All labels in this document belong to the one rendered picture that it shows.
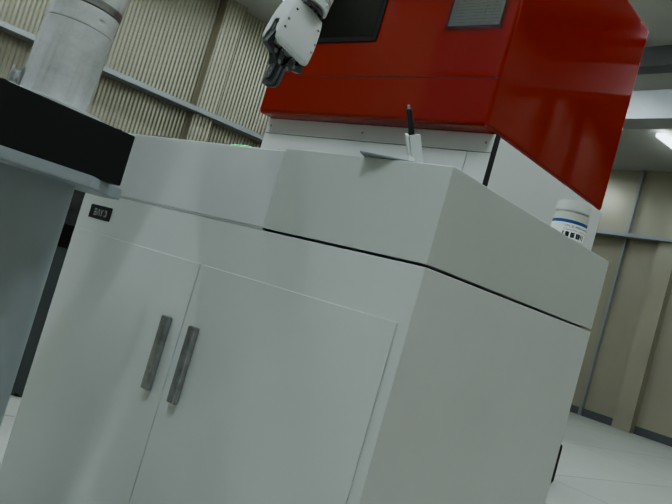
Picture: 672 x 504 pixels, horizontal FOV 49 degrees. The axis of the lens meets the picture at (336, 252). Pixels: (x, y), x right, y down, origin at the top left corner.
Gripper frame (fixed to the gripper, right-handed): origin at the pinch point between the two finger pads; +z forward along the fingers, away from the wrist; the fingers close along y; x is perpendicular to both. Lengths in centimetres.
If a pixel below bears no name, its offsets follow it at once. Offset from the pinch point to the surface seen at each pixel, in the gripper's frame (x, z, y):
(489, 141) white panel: 14, -19, -55
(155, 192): -19.4, 27.6, -0.3
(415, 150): 19.3, 0.3, -24.9
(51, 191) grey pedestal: -9.5, 39.0, 23.9
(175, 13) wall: -717, -330, -348
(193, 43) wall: -712, -313, -387
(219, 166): -1.7, 20.6, 1.0
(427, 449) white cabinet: 49, 53, -19
